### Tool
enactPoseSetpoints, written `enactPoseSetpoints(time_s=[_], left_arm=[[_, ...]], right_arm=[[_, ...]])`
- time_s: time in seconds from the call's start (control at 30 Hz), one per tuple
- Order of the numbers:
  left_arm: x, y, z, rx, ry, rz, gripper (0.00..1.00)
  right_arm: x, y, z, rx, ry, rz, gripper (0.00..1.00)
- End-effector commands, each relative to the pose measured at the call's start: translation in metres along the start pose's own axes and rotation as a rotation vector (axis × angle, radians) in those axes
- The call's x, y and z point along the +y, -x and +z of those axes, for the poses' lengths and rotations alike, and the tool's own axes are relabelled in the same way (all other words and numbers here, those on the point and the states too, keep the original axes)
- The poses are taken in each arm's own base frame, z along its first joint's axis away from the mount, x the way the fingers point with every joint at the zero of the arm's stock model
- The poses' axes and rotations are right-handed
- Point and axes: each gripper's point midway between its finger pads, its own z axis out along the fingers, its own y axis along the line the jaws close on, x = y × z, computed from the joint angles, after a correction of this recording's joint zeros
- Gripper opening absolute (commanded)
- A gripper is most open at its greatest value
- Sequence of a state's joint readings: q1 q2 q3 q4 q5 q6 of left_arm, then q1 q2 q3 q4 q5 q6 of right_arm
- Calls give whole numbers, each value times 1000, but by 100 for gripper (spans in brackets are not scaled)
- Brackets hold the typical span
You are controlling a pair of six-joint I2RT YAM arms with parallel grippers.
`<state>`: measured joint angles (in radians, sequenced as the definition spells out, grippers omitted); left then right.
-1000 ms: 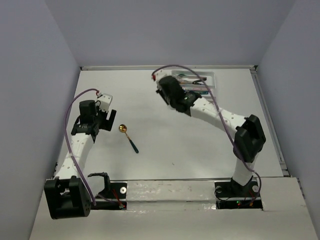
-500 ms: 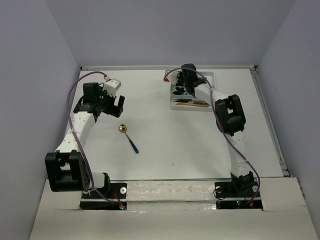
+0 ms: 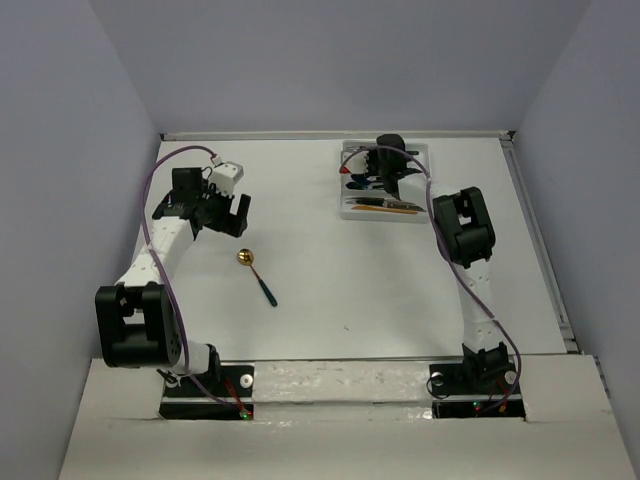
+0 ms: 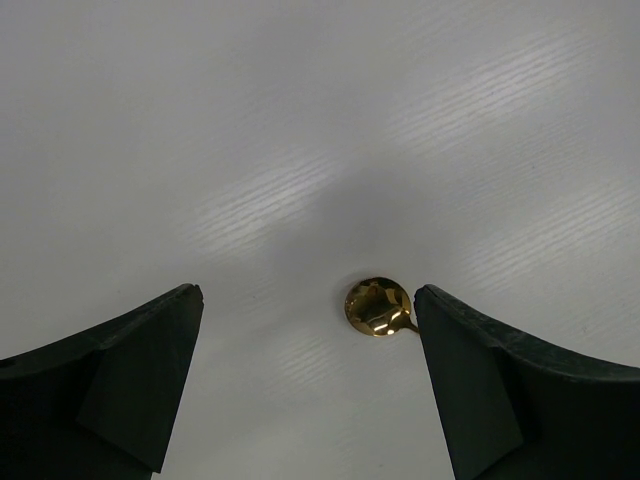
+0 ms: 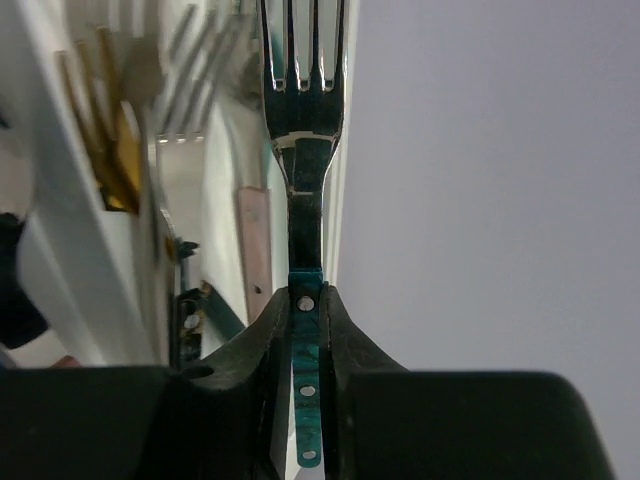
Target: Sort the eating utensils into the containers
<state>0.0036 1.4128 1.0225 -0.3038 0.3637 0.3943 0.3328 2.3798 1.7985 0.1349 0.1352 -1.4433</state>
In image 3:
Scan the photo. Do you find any gold spoon teal handle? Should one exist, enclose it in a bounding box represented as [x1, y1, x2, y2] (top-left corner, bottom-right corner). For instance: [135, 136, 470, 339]
[237, 248, 278, 307]

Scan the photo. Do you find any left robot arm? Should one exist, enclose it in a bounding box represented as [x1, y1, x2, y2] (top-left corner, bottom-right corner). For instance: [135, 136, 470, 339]
[95, 162, 251, 395]

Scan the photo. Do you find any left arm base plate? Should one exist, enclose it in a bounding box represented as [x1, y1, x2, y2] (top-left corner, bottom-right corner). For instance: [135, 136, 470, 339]
[156, 363, 255, 421]

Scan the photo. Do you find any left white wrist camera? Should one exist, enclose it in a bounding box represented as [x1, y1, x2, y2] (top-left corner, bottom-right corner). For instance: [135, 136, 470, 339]
[208, 162, 244, 198]

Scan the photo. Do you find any black handled knife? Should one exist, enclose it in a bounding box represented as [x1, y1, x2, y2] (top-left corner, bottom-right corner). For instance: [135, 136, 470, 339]
[384, 199, 423, 211]

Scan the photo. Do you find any metal rail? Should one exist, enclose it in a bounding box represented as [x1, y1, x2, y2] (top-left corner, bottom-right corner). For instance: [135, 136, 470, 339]
[160, 130, 515, 142]
[500, 139, 582, 354]

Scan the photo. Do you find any teal handled knife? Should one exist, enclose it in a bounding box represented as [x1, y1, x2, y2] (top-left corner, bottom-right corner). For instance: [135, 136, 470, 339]
[345, 197, 387, 207]

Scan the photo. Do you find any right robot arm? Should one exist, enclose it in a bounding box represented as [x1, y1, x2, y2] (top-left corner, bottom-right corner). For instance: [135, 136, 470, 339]
[366, 134, 521, 399]

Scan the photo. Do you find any metal right rail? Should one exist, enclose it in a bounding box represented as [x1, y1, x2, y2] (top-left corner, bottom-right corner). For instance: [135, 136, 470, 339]
[500, 139, 582, 354]

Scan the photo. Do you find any white front board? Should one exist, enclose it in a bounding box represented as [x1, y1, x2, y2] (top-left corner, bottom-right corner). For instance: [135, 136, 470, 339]
[61, 365, 634, 479]

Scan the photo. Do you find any metal rear rail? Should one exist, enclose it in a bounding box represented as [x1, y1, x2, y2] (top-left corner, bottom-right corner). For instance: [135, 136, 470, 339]
[160, 130, 515, 142]

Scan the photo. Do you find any white cutlery tray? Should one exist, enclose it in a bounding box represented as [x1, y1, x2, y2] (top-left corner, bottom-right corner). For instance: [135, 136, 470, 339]
[339, 134, 431, 224]

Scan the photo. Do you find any gold orange knife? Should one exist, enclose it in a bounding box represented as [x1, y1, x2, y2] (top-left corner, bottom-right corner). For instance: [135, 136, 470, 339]
[351, 205, 421, 215]

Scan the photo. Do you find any blue spoon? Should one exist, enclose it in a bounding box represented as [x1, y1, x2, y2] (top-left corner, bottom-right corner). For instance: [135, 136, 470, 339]
[351, 174, 371, 185]

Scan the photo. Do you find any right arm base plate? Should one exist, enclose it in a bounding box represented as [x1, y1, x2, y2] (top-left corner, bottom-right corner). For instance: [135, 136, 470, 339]
[425, 363, 526, 419]

